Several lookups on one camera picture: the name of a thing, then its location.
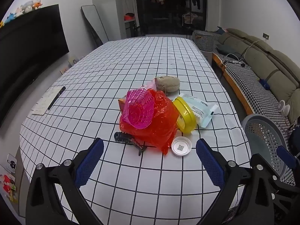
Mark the orange and white plush toy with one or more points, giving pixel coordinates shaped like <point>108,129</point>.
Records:
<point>37,3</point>

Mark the black hair claw clip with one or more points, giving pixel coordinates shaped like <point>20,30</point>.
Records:
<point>121,137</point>

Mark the wall socket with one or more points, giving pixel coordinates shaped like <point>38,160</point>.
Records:
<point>266,36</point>

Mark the red item on shelf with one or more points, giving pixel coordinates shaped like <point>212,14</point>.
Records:
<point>129,16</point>

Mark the yellow plastic container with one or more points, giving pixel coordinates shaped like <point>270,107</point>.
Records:
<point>185,113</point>

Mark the pink snack wrapper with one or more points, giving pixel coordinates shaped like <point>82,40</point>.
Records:
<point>151,84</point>

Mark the leaning frameless mirror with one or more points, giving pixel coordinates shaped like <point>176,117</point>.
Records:
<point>95,23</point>

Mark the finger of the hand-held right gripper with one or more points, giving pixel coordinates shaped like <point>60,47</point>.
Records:
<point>286,157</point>

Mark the red plastic bag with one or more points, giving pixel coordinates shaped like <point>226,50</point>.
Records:
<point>161,121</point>

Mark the black pen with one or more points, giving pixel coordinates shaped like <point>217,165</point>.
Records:
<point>56,98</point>

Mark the small white fan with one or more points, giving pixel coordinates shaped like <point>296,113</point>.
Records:
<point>284,107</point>

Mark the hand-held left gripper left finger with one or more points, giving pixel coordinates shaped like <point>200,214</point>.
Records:
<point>90,163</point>

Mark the dark grey cushion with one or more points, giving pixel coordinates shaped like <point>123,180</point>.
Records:
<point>226,49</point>

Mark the small blue cloth item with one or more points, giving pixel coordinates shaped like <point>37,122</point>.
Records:
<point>264,84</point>

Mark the grey plush toy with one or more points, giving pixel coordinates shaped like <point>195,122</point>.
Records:
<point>27,6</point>

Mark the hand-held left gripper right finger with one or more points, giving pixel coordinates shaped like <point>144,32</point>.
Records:
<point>209,163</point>

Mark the white paper sheet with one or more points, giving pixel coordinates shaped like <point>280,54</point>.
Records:
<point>43,103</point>

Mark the grey side table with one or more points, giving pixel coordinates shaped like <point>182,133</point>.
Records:
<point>207,57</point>

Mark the blue plush toy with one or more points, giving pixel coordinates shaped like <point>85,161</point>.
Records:
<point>9,18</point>

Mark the light blue pouch packet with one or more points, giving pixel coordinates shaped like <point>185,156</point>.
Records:
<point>201,109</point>

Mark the grey perforated laundry basket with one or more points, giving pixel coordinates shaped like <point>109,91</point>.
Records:
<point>262,138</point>

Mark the white round bottle cap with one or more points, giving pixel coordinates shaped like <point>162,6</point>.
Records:
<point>181,146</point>

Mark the black television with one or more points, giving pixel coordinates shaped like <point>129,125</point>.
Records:
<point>28,51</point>

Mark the colourful wall stickers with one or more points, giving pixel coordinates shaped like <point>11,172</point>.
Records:
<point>8,185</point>

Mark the houndstooth stool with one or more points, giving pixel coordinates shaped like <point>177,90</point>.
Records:
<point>206,39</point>

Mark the pink plastic mesh basket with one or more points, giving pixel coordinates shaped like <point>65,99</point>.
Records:
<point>138,107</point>

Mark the black power strip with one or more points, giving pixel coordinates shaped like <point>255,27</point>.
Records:
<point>241,64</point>

